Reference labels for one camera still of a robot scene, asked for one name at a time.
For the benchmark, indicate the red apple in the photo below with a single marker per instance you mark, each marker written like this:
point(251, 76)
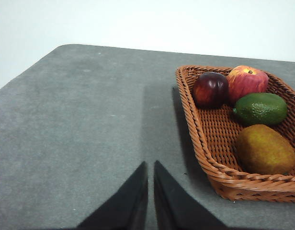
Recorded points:
point(248, 82)

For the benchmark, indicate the green avocado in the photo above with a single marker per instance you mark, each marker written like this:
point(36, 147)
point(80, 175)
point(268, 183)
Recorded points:
point(262, 109)

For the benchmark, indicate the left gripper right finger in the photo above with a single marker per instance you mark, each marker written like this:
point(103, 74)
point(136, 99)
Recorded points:
point(176, 206)

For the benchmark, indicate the brown wicker basket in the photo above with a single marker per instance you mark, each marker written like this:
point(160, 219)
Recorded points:
point(209, 134)

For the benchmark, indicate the dark purple plum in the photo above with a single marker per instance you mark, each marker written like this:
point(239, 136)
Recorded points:
point(209, 89)

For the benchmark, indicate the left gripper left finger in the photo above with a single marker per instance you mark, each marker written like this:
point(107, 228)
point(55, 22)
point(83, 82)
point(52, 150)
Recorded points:
point(123, 206)

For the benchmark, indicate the orange-brown kiwifruit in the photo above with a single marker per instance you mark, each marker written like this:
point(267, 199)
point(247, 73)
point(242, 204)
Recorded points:
point(264, 149)

